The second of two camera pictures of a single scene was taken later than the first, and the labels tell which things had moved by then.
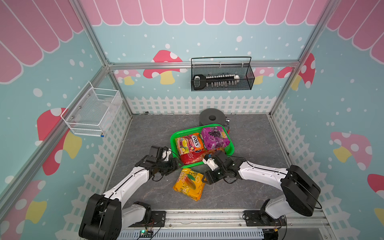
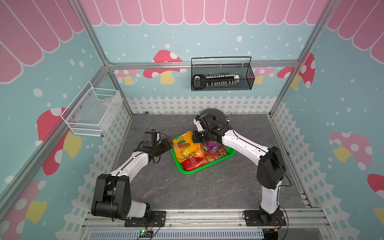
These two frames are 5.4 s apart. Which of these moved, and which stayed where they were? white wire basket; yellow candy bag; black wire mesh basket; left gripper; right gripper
Moved: left gripper; yellow candy bag; right gripper
Stayed: white wire basket; black wire mesh basket
